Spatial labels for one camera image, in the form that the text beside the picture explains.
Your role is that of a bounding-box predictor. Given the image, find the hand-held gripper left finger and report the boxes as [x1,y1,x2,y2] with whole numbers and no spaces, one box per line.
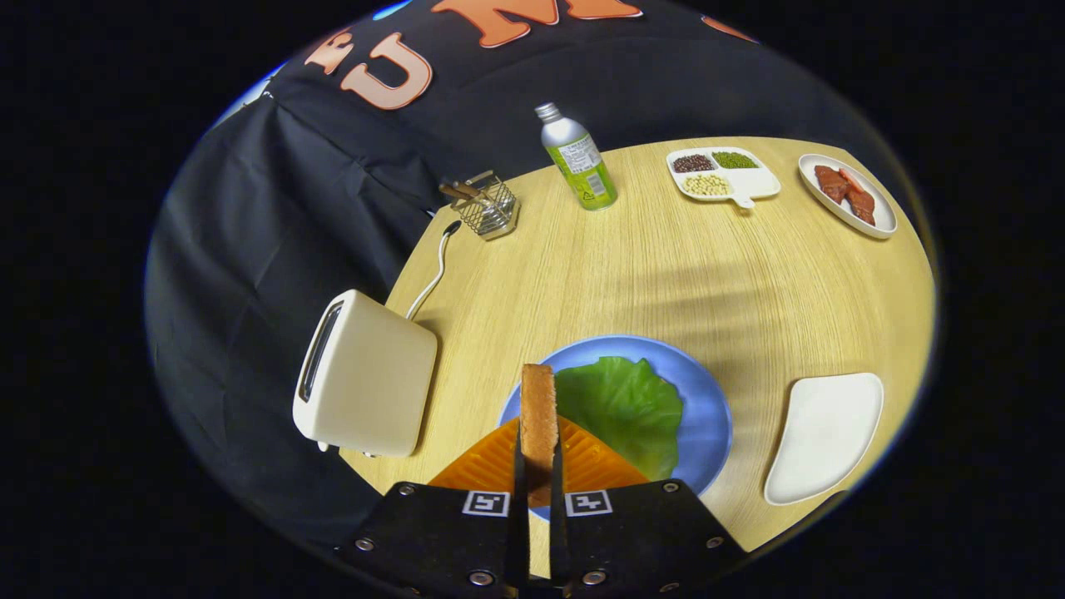
[337,416,531,597]

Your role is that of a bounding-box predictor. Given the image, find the blue plate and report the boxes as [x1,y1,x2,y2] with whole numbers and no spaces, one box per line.
[498,334,735,522]

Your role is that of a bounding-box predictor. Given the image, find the white divided dish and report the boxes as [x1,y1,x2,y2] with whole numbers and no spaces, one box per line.
[666,147,782,210]

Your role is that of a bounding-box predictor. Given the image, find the white toaster cable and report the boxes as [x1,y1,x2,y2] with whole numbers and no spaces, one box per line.
[405,220,463,321]

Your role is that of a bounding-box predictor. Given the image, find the white curved plate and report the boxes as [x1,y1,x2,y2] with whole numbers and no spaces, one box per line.
[763,373,884,507]

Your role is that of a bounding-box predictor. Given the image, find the white oval plate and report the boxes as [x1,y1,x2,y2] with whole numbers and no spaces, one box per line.
[798,154,899,240]

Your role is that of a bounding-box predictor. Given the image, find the white toaster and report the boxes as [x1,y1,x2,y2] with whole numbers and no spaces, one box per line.
[292,289,439,458]

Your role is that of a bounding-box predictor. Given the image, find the plain toast bread slice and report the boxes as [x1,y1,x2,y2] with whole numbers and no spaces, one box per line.
[520,364,560,508]

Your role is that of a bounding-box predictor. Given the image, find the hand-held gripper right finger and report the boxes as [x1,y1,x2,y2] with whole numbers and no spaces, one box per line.
[548,416,747,594]

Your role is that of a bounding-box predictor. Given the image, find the silver green bottle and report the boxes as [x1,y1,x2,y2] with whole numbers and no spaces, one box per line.
[535,102,619,211]

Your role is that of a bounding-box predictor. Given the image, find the black backdrop cloth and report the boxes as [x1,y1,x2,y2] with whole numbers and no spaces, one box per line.
[146,0,916,542]

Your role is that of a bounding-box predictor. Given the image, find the wire mesh basket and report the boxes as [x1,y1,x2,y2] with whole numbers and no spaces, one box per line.
[453,171,522,242]

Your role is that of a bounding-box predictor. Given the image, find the green lettuce leaf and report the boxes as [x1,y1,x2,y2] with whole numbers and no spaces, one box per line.
[553,356,685,482]

